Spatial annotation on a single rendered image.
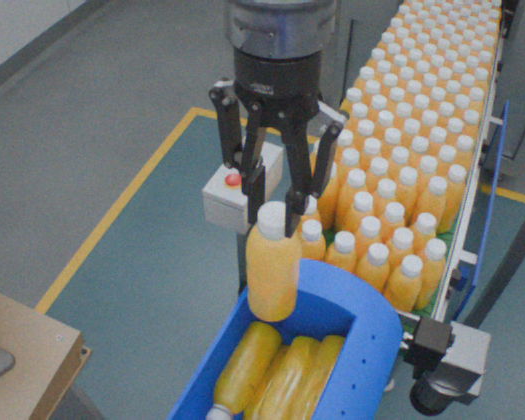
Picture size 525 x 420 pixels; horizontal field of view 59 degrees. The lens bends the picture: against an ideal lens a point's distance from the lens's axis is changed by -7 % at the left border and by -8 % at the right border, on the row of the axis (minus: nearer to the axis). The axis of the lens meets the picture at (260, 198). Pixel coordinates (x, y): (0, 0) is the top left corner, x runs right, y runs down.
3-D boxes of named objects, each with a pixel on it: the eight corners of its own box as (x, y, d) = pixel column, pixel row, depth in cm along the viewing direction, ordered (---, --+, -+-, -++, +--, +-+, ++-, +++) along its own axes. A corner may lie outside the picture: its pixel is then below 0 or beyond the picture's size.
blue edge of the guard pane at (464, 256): (405, 370, 145) (455, 278, 108) (457, 197, 194) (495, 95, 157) (420, 376, 143) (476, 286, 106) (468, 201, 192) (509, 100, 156)
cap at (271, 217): (292, 237, 57) (292, 226, 55) (257, 236, 57) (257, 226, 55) (291, 211, 59) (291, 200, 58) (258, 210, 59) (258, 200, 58)
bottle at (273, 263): (296, 323, 69) (305, 246, 56) (247, 323, 69) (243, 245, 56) (295, 282, 73) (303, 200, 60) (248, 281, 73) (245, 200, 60)
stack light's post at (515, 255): (415, 399, 182) (533, 212, 102) (417, 391, 184) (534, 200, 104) (424, 403, 181) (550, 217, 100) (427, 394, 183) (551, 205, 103)
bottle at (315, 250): (284, 279, 114) (287, 230, 101) (305, 263, 117) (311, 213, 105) (305, 298, 111) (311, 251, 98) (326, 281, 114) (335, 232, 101)
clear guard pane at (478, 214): (419, 372, 143) (472, 284, 108) (467, 201, 191) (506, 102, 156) (421, 373, 143) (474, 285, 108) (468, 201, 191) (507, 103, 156)
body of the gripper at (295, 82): (211, 46, 39) (217, 134, 46) (309, 71, 37) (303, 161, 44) (253, 8, 44) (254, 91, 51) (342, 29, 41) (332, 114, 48)
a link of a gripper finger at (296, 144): (289, 85, 46) (303, 86, 45) (305, 177, 53) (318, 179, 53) (271, 108, 43) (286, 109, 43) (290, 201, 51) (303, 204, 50)
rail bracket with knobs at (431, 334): (392, 361, 100) (403, 338, 93) (401, 333, 105) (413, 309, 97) (436, 378, 97) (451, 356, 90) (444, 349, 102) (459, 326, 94)
